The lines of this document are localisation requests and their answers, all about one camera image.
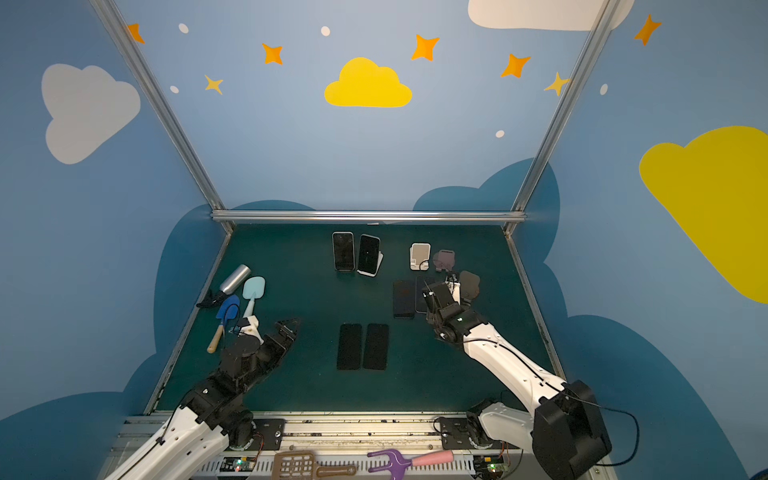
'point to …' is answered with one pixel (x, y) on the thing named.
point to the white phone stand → (419, 256)
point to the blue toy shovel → (229, 309)
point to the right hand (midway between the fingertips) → (449, 302)
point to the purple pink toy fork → (399, 463)
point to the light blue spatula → (253, 288)
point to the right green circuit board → (489, 467)
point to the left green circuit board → (237, 464)
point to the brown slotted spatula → (301, 466)
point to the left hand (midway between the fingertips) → (302, 330)
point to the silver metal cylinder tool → (215, 297)
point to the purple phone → (421, 282)
